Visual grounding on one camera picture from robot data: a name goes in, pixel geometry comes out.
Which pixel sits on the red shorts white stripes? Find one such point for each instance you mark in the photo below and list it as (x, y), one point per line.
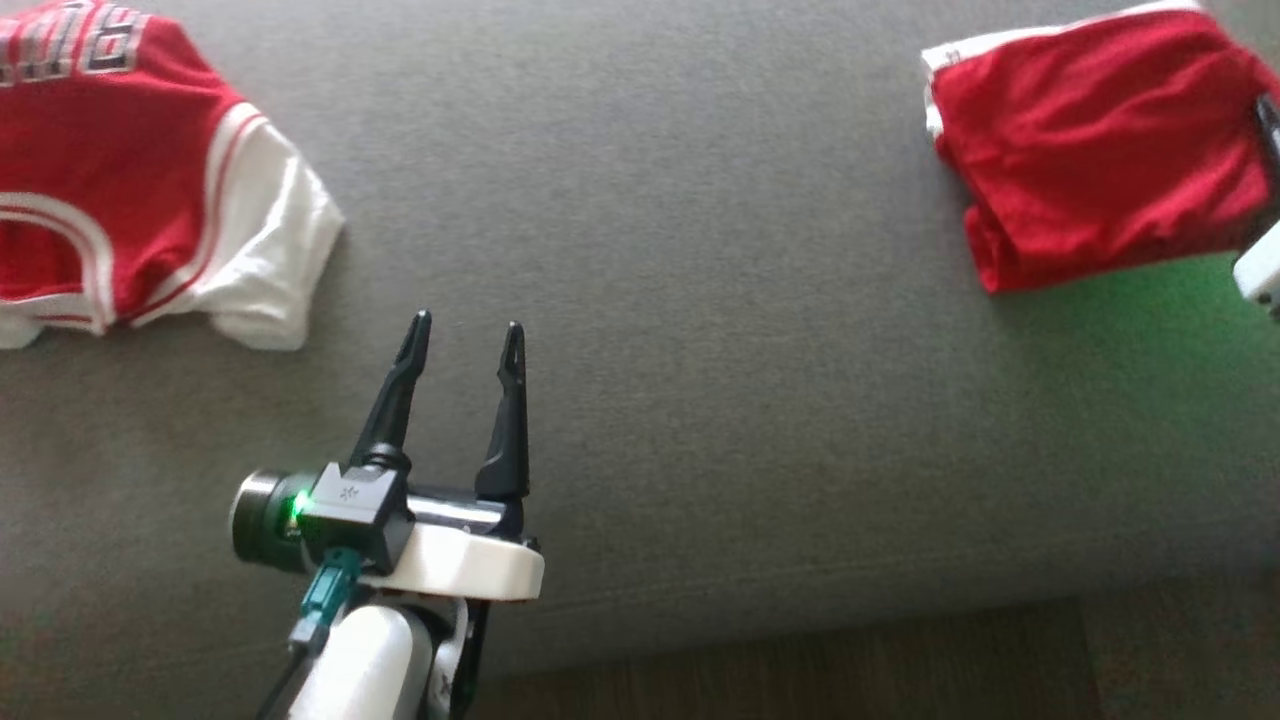
(1100, 150)

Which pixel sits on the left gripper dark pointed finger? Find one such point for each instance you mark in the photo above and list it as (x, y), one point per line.
(510, 440)
(395, 420)

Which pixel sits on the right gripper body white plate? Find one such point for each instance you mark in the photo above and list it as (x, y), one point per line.
(1265, 270)

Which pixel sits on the grey sofa seat cushion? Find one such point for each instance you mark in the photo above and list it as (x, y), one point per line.
(700, 300)

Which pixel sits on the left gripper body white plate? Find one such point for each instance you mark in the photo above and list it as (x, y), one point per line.
(470, 565)

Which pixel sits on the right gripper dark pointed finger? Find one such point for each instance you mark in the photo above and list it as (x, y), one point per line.
(1272, 140)

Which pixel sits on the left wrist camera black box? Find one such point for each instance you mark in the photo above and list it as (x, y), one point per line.
(355, 510)

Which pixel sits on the red white basketball jersey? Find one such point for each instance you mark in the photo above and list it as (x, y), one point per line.
(120, 180)

